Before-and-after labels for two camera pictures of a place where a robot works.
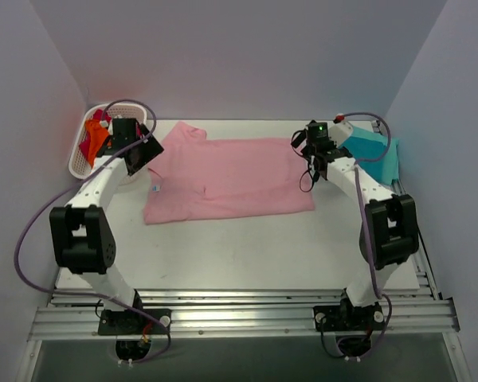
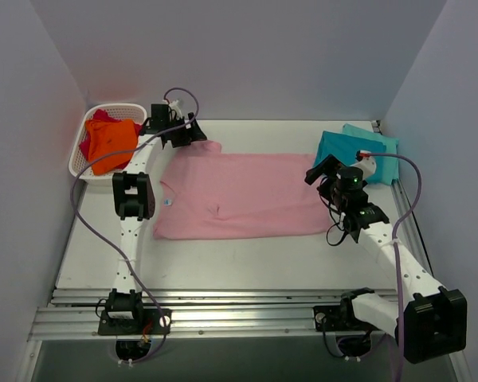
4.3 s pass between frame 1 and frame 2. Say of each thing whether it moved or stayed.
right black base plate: stayed
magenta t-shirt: stayed
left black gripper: moved
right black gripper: moved
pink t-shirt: moved
